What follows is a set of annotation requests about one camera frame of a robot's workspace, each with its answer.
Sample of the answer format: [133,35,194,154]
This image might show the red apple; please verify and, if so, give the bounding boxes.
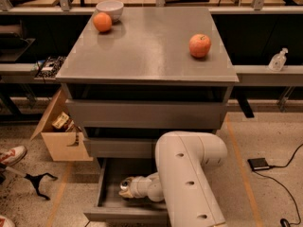
[188,34,211,59]

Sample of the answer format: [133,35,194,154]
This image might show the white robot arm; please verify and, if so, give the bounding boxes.
[119,131,228,227]

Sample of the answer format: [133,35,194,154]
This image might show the silver blue redbull can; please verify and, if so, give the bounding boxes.
[119,177,134,191]

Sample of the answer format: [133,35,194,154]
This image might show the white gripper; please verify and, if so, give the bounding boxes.
[118,176,152,199]

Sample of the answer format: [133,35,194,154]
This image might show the black mouse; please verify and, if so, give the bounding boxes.
[280,218,290,227]

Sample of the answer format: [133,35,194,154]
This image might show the cardboard box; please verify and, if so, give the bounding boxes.
[30,89,93,161]

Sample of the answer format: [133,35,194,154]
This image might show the white bowl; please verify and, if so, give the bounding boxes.
[96,1,124,23]

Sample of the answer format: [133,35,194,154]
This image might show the black grabber tool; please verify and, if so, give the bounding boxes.
[0,164,57,201]

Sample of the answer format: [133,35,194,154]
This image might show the grey bottom drawer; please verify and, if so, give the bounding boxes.
[84,158,169,225]

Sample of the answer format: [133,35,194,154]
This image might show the black foot pedal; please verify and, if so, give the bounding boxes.
[247,158,270,171]

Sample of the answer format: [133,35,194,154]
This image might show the clear sanitizer bottle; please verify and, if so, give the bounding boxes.
[268,47,288,72]

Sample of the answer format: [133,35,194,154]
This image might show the snack package in box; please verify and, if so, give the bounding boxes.
[52,112,70,130]

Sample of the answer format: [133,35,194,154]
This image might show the black white notebook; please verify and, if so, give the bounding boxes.
[36,56,65,79]

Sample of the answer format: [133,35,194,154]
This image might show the grey drawer cabinet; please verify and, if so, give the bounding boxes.
[55,6,240,226]

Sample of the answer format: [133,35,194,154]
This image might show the black pedal cable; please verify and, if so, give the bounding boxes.
[252,142,303,227]

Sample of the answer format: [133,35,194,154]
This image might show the grey top drawer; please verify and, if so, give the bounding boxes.
[66,99,227,130]

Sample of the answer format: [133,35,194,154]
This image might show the grey middle drawer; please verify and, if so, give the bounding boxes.
[83,138,156,159]

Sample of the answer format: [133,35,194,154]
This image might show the white red sneaker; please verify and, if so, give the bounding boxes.
[0,146,27,166]

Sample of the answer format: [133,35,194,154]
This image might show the grey drawer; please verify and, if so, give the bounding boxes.
[83,138,156,159]
[84,158,169,225]
[66,99,227,130]

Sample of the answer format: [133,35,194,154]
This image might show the orange fruit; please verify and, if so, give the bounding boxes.
[93,12,112,32]

